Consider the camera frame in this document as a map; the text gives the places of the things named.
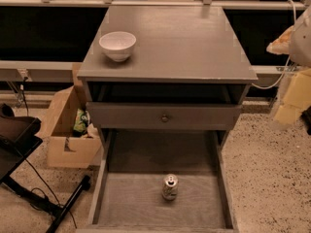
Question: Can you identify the open middle drawer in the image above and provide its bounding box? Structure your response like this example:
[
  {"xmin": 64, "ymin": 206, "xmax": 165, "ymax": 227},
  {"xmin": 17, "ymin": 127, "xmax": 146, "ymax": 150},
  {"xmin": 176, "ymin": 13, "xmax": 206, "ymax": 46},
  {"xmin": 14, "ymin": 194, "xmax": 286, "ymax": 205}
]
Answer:
[{"xmin": 77, "ymin": 130, "xmax": 240, "ymax": 233}]

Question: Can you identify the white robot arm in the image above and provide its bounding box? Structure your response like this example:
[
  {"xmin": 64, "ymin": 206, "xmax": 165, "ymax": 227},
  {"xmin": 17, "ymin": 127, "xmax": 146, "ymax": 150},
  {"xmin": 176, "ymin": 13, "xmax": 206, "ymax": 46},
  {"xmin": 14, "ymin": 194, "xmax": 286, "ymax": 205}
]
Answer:
[{"xmin": 266, "ymin": 7, "xmax": 311, "ymax": 125}]

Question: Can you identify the white cable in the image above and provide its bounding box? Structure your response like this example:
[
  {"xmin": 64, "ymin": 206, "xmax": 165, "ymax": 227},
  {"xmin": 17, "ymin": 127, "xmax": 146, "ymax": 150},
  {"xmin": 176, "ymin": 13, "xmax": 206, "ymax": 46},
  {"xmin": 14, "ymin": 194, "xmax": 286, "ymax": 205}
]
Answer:
[{"xmin": 251, "ymin": 0, "xmax": 298, "ymax": 90}]

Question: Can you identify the grey wooden drawer cabinet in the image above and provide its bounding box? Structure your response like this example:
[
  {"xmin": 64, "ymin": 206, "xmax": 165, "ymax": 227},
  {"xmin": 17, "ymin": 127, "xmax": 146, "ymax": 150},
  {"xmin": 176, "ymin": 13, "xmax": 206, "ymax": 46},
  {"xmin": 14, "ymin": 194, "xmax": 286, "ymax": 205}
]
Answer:
[{"xmin": 78, "ymin": 6, "xmax": 257, "ymax": 146}]

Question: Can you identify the black stand with base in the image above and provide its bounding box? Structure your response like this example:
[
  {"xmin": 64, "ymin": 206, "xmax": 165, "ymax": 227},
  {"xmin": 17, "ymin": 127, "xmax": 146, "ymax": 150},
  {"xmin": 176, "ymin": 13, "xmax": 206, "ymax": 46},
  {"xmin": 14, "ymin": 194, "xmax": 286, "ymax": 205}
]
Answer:
[{"xmin": 0, "ymin": 104, "xmax": 90, "ymax": 233}]

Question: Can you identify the closed top drawer with knob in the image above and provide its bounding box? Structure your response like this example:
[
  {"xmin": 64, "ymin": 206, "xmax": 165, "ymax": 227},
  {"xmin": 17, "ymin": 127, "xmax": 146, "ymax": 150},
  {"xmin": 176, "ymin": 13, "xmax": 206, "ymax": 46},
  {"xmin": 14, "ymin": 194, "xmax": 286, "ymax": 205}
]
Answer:
[{"xmin": 86, "ymin": 102, "xmax": 241, "ymax": 130}]

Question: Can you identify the white ceramic bowl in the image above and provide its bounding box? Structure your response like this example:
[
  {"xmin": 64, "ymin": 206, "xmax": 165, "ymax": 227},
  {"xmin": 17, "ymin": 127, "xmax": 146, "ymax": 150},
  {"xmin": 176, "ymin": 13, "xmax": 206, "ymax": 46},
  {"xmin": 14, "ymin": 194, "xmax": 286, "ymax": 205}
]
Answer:
[{"xmin": 99, "ymin": 31, "xmax": 136, "ymax": 62}]

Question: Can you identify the cardboard box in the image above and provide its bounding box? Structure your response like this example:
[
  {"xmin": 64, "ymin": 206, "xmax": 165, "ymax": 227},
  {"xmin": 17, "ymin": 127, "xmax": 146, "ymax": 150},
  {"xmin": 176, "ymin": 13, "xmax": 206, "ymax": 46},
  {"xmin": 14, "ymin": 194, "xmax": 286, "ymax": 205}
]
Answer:
[{"xmin": 37, "ymin": 63, "xmax": 103, "ymax": 168}]

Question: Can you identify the black floor cable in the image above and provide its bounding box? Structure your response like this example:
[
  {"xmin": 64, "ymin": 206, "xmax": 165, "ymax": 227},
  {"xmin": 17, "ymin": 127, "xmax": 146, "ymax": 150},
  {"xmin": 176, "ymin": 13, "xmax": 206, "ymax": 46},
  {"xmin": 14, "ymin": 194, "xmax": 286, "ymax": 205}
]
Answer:
[{"xmin": 13, "ymin": 146, "xmax": 78, "ymax": 229}]

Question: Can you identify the green snack bag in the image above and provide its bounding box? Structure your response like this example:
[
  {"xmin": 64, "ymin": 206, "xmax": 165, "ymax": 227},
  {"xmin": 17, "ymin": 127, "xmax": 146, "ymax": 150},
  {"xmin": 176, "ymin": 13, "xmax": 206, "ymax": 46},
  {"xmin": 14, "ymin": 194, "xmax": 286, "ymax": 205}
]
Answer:
[{"xmin": 73, "ymin": 109, "xmax": 89, "ymax": 136}]

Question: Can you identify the green 7up soda can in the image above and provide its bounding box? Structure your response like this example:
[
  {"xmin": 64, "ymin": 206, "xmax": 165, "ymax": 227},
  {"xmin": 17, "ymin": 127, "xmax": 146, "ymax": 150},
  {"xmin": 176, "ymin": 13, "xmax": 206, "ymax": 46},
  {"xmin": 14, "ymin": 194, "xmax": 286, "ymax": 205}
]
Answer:
[{"xmin": 161, "ymin": 174, "xmax": 179, "ymax": 201}]

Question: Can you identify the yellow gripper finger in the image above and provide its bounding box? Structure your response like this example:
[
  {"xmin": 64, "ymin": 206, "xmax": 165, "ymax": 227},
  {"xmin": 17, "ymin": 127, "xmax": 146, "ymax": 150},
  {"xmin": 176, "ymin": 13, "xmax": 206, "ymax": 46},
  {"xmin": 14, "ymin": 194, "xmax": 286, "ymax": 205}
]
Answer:
[
  {"xmin": 274, "ymin": 69, "xmax": 311, "ymax": 125},
  {"xmin": 266, "ymin": 26, "xmax": 294, "ymax": 55}
]

